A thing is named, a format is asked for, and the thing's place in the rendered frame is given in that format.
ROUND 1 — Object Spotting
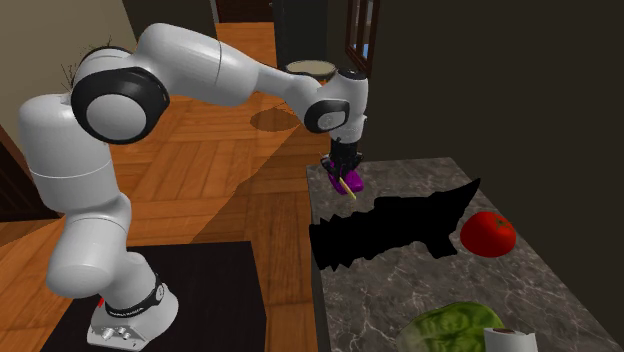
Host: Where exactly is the purple eggplant with yellow stem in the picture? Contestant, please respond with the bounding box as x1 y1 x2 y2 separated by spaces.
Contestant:
320 155 366 202

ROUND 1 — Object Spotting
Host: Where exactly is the dark round pot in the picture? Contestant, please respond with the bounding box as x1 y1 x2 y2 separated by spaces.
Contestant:
283 59 338 85

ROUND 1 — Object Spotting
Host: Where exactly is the wooden framed window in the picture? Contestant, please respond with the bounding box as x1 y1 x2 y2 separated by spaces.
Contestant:
344 0 382 78

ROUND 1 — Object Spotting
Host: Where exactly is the dark tall cabinet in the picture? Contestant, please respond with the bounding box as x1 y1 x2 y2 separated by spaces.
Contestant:
271 0 329 70

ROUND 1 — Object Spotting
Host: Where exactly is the red tomato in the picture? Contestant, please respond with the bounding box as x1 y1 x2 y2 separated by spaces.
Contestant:
459 210 518 259

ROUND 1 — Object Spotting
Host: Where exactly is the black robot stand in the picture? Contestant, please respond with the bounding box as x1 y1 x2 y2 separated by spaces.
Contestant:
41 240 268 352

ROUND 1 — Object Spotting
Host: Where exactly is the white paper towel roll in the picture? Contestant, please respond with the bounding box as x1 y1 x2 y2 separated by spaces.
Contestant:
481 326 539 352

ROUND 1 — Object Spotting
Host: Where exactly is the bare twig plant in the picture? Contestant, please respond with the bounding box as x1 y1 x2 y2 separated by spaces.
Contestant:
59 34 114 93

